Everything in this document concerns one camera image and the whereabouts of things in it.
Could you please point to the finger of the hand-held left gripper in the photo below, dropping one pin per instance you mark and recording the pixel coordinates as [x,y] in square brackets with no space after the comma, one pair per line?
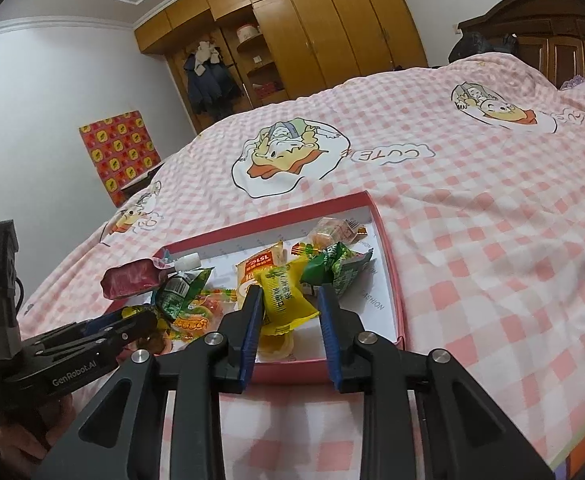
[97,324]
[132,327]

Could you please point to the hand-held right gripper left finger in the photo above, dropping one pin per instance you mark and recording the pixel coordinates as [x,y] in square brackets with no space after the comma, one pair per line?
[252,340]

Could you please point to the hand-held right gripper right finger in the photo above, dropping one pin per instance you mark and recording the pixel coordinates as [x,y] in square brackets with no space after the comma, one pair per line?
[328,340]

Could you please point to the pink white jelly pouch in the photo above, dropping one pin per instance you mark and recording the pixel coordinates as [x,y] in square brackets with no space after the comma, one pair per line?
[132,280]

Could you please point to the clear gummy packet orange print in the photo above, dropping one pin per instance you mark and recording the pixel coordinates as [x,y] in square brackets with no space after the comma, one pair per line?
[207,315]

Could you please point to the yellow snack packet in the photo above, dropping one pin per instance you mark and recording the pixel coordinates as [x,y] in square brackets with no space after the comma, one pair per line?
[285,300]

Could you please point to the shallow pink cardboard box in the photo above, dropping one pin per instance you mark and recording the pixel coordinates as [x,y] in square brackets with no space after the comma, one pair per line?
[372,310]

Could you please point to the small dark green snack packet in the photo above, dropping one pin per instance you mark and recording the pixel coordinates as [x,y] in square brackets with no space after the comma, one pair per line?
[180,290]

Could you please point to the green pea snack packet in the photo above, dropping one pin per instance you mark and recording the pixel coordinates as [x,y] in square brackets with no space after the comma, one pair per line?
[342,267]

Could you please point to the orange rice cracker packet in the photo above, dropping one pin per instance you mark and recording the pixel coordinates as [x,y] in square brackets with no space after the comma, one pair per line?
[260,265]

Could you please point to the long yellow green candy strip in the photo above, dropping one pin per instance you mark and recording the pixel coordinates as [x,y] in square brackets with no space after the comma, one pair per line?
[303,249]

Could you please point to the clear orange snack packet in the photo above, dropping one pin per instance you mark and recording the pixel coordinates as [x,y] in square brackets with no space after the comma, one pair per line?
[335,232]

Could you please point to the person's left hand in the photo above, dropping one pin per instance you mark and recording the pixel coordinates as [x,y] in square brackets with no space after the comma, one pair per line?
[60,425]

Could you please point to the dark wooden bedside table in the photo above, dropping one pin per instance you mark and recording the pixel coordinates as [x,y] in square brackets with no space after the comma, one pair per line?
[140,182]

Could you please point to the red yellow patterned board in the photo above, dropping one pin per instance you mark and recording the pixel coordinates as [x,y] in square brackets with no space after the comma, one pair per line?
[117,155]

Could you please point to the red item on shelf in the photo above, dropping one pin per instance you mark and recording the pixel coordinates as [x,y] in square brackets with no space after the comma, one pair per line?
[266,90]

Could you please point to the dark hanging coats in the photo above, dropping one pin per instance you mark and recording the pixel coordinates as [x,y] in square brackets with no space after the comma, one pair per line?
[210,82]

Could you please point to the wooden wardrobe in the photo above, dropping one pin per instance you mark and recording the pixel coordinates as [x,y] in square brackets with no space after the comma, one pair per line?
[322,35]

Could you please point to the round box on shelf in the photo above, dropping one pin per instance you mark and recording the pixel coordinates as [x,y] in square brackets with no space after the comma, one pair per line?
[248,32]

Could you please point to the black bundle on bed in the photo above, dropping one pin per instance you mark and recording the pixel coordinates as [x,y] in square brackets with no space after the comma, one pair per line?
[479,47]

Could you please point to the dark wooden headboard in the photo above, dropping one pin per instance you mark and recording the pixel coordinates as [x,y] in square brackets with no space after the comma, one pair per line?
[547,25]

